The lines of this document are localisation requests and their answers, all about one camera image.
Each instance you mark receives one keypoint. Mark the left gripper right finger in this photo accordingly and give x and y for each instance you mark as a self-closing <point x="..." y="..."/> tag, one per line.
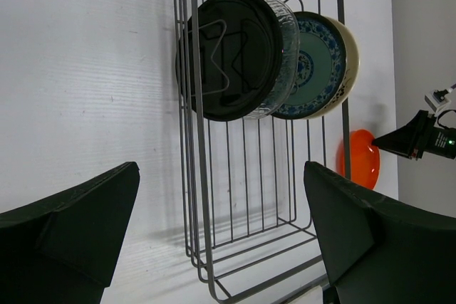
<point x="377" y="249"/>

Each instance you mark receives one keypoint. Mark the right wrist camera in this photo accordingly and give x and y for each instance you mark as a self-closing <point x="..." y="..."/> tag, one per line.
<point x="437" y="100"/>

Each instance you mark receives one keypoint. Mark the blue floral green plate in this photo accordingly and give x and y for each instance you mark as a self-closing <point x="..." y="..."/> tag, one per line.
<point x="321" y="67"/>

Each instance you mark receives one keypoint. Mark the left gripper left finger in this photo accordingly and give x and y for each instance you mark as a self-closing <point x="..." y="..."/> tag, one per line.
<point x="64" y="248"/>

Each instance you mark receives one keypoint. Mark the orange plate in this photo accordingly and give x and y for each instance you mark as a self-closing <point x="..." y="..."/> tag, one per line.
<point x="365" y="159"/>

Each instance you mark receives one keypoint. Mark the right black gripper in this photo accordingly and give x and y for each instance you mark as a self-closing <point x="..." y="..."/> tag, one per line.
<point x="424" y="133"/>

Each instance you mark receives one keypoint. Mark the grey wire dish rack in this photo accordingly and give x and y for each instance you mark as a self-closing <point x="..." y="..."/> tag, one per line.
<point x="248" y="228"/>

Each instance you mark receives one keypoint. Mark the cream plate with black pattern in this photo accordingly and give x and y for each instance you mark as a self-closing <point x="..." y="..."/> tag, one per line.
<point x="352" y="68"/>

